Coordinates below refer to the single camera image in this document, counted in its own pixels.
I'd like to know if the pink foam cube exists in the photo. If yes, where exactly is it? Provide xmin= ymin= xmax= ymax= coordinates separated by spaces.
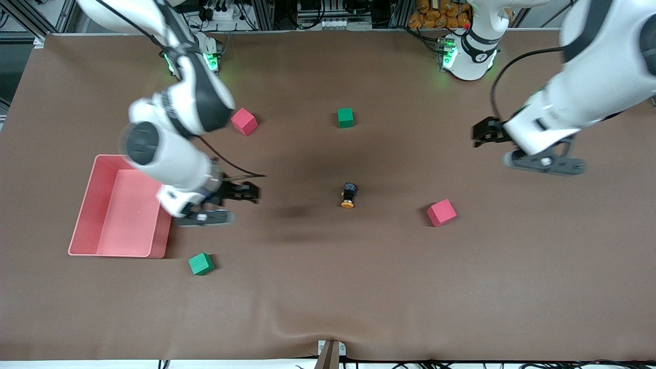
xmin=231 ymin=108 xmax=258 ymax=137
xmin=426 ymin=199 xmax=458 ymax=228

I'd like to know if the pink plastic tray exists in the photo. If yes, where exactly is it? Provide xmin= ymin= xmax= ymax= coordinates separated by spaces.
xmin=68 ymin=154 xmax=173 ymax=259

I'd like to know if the white power strip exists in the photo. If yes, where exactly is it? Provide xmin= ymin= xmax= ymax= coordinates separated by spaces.
xmin=202 ymin=4 xmax=237 ymax=22

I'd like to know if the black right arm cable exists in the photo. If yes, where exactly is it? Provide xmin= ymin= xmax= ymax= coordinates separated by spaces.
xmin=97 ymin=0 xmax=266 ymax=178

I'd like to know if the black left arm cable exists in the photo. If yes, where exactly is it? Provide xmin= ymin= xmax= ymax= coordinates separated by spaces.
xmin=490 ymin=47 xmax=565 ymax=122

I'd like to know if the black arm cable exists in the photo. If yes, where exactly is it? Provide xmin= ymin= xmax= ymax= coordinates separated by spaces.
xmin=97 ymin=0 xmax=266 ymax=178
xmin=490 ymin=47 xmax=565 ymax=122

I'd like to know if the aluminium frame rail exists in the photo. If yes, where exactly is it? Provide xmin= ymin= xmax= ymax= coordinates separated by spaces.
xmin=0 ymin=0 xmax=77 ymax=49

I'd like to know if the white terminal strip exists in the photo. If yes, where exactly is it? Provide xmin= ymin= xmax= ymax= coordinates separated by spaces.
xmin=302 ymin=18 xmax=355 ymax=29

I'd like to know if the bag of orange items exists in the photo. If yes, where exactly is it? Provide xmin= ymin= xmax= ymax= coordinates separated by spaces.
xmin=408 ymin=0 xmax=475 ymax=29

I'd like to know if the black button with orange cap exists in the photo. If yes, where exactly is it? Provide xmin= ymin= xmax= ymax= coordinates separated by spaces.
xmin=340 ymin=182 xmax=359 ymax=210

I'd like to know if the metal table edge bracket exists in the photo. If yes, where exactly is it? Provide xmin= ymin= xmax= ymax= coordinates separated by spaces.
xmin=317 ymin=339 xmax=347 ymax=369

